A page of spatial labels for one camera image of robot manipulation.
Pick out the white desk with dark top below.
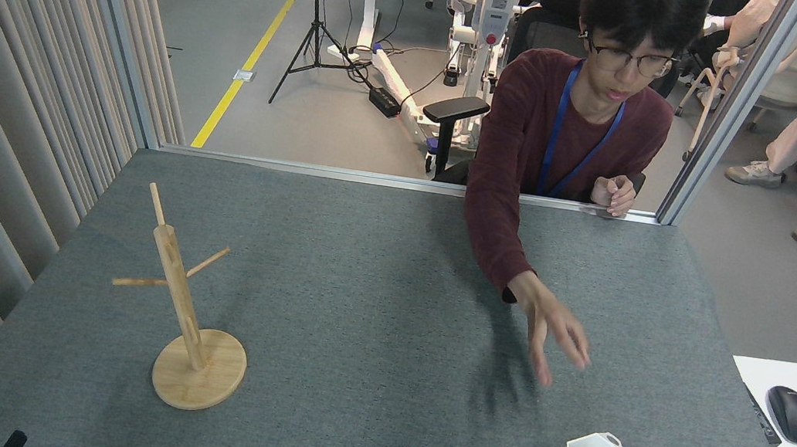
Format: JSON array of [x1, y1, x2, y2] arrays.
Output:
[[317, 0, 454, 76]]

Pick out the black power strip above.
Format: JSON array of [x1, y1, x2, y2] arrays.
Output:
[[367, 86, 404, 119]]

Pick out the black bar-shaped device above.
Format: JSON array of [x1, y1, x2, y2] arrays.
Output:
[[737, 384, 789, 447]]

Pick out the silver post beside curtain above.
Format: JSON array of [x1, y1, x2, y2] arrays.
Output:
[[49, 0, 181, 150]]

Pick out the black office chair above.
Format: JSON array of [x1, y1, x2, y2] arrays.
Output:
[[412, 0, 670, 212]]

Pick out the person in pale clothing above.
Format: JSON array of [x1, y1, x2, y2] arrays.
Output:
[[694, 0, 785, 78]]

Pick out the wooden cup rack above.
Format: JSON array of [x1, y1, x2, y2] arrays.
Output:
[[96, 178, 271, 418]]

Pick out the person with blue lanyard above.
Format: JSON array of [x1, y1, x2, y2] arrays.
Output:
[[440, 0, 711, 405]]

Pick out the white stand on wheels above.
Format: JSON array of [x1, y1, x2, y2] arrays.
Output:
[[356, 0, 555, 188]]

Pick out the white chair frame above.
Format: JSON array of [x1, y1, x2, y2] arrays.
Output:
[[669, 39, 745, 168]]

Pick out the black tripod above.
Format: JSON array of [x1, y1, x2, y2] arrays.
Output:
[[269, 0, 368, 117]]

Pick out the person's right hand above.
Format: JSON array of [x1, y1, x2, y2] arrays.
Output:
[[497, 269, 603, 395]]

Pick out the person's left hand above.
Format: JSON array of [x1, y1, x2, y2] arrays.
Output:
[[588, 171, 639, 220]]

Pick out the blue lanyard with badge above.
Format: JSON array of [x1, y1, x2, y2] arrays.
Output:
[[537, 57, 632, 206]]

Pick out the silver post beside seated people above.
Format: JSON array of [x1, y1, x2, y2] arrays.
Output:
[[656, 0, 797, 242]]

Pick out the black computer mouse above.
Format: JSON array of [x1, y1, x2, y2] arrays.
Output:
[[761, 384, 797, 445]]

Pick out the silver horizontal rail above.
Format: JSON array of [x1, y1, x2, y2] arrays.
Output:
[[157, 141, 662, 227]]

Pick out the black-framed glasses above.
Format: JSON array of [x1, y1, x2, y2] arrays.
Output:
[[584, 38, 679, 82]]

